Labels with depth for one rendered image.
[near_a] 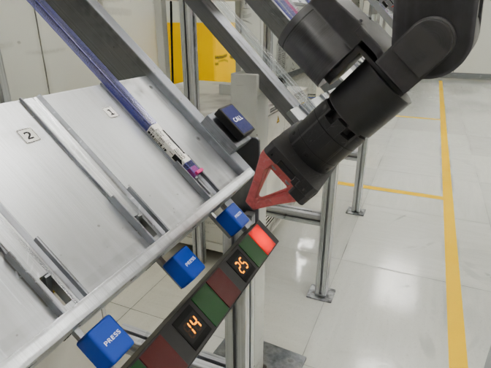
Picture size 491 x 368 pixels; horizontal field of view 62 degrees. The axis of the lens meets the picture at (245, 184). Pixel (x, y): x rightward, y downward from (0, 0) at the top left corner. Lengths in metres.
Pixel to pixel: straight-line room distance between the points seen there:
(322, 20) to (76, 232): 0.28
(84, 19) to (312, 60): 0.37
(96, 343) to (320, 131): 0.26
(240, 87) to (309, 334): 0.84
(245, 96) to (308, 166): 0.46
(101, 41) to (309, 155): 0.36
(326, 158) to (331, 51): 0.10
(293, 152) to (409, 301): 1.24
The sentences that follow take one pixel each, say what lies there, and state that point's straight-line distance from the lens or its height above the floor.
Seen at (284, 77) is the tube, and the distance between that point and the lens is 0.71.
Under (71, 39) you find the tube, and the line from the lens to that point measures 0.55.
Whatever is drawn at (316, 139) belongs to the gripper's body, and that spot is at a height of 0.81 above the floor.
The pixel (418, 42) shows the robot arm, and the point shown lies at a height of 0.90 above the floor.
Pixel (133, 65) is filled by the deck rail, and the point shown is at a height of 0.86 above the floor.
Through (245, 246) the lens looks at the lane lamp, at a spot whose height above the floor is 0.67.
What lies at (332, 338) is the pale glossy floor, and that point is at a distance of 1.38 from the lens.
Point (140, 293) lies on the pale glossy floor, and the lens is 1.58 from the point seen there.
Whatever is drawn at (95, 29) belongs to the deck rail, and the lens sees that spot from 0.64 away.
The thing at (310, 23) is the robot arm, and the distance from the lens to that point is 0.39.
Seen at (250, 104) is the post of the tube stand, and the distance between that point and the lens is 0.84.
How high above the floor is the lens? 0.92
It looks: 22 degrees down
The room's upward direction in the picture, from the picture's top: straight up
